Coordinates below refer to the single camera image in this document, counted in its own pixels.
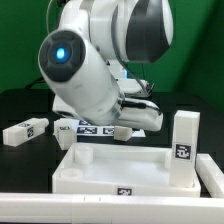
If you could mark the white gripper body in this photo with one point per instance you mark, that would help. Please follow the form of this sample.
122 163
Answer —
140 114

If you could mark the white desk top tray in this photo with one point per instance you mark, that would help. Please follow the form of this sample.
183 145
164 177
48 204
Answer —
120 170

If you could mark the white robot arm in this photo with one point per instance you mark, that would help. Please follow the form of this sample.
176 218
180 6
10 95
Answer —
73 59

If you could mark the paper sheet with markers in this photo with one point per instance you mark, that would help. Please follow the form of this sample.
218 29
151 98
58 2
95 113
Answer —
82 128

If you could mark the white right fence bar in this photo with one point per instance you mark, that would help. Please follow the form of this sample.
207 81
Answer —
211 175

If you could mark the white fence bar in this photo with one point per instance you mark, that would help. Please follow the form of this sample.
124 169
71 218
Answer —
211 175
107 209

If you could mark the white front fence bar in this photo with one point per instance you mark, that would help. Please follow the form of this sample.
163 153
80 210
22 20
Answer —
107 209

